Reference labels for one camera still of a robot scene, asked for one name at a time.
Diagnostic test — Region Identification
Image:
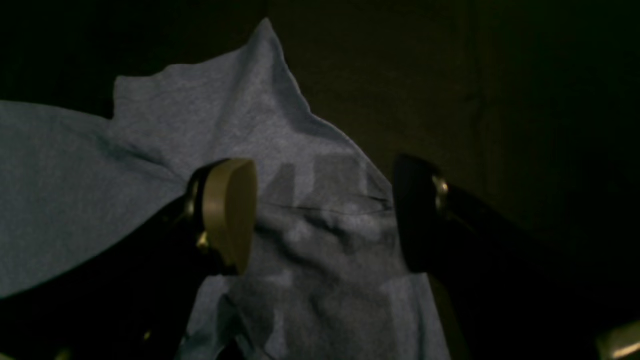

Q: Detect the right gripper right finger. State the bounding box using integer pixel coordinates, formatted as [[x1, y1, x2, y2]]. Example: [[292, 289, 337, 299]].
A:
[[392, 154, 639, 360]]

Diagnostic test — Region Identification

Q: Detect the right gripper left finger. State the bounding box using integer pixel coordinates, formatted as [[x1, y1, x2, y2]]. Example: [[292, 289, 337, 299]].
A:
[[1, 158, 258, 360]]

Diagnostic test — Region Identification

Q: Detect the blue-grey t-shirt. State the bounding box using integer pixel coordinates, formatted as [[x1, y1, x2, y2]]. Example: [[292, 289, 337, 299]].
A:
[[1, 19, 451, 360]]

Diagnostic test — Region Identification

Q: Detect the black table cloth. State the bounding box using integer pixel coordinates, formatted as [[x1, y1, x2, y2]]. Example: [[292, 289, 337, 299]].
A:
[[1, 0, 639, 272]]

